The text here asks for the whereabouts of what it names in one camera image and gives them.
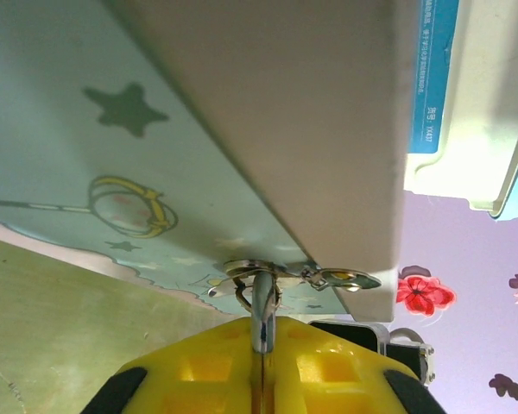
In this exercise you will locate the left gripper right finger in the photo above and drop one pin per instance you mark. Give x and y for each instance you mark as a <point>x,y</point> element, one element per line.
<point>336,379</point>

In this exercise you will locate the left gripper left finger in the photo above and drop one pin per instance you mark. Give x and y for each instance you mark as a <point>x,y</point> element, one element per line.
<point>185,379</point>

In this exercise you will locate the light blue cartoon tin box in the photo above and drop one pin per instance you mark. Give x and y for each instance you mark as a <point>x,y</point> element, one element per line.
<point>263,129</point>

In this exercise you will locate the storage box with blue lid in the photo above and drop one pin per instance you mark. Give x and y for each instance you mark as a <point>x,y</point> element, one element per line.
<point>479,129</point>

